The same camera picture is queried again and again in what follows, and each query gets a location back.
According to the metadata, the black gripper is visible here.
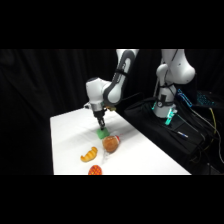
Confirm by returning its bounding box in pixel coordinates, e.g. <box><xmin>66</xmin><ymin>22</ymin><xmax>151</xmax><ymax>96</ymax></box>
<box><xmin>92</xmin><ymin>109</ymin><xmax>108</xmax><ymax>130</ymax></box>

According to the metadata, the blue device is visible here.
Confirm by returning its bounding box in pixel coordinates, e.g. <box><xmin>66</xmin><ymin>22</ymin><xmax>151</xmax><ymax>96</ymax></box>
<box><xmin>176</xmin><ymin>87</ymin><xmax>193</xmax><ymax>108</ymax></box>

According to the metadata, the black robot stand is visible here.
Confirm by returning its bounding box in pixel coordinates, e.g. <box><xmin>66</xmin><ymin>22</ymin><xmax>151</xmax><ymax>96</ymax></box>
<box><xmin>123</xmin><ymin>96</ymin><xmax>209</xmax><ymax>176</ymax></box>

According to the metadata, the keyboard with teal lights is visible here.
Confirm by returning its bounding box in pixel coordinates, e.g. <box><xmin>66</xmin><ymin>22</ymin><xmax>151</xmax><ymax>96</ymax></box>
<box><xmin>195</xmin><ymin>90</ymin><xmax>218</xmax><ymax>108</ymax></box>

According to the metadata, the brown ball in plastic bag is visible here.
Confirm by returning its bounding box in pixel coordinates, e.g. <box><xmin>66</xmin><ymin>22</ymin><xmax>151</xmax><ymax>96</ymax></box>
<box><xmin>101</xmin><ymin>134</ymin><xmax>122</xmax><ymax>155</ymax></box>

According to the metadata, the yellow cable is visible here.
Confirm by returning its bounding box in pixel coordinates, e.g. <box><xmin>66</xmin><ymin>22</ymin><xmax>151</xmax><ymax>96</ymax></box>
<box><xmin>209</xmin><ymin>107</ymin><xmax>218</xmax><ymax>135</ymax></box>

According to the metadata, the red orange toy strawberry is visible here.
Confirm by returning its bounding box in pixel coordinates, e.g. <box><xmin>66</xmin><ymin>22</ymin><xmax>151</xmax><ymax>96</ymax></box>
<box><xmin>87</xmin><ymin>164</ymin><xmax>104</xmax><ymax>176</ymax></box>

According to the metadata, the yellow toy croissant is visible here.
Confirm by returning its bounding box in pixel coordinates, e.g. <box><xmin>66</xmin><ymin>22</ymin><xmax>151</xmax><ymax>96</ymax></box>
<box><xmin>79</xmin><ymin>146</ymin><xmax>99</xmax><ymax>164</ymax></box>

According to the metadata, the green light on base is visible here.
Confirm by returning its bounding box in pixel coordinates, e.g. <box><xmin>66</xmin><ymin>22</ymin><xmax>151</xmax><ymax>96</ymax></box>
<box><xmin>164</xmin><ymin>107</ymin><xmax>177</xmax><ymax>126</ymax></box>

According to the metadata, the green triangle block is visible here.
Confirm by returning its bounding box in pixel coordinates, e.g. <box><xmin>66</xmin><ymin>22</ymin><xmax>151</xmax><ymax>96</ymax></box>
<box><xmin>95</xmin><ymin>127</ymin><xmax>111</xmax><ymax>140</ymax></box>

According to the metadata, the black curtain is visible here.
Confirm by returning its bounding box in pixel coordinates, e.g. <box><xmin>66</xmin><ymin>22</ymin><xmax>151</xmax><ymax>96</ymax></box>
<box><xmin>0</xmin><ymin>49</ymin><xmax>224</xmax><ymax>176</ymax></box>

